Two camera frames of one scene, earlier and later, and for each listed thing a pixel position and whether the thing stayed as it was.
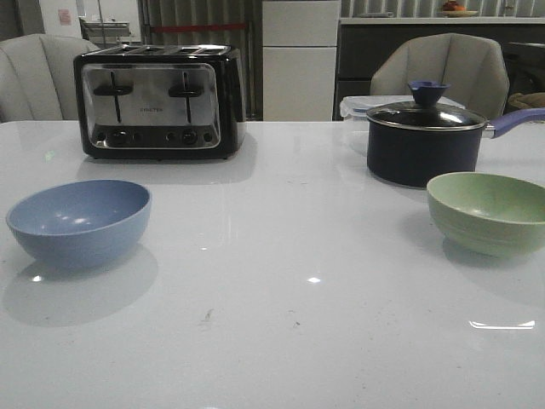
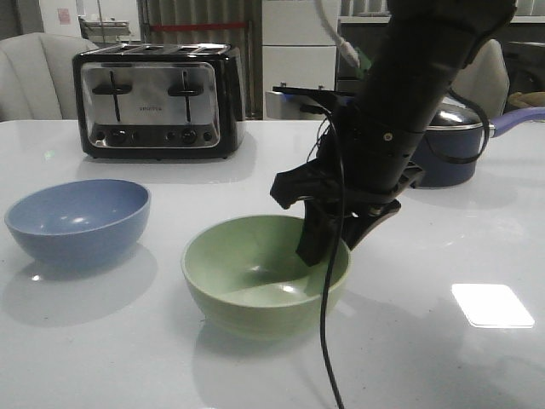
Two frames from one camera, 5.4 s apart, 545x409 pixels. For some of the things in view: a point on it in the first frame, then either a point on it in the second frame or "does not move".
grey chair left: [37, 77] does not move
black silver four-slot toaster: [160, 101] does not move
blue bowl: [82, 224] does not move
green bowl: [487, 216] to [249, 279]
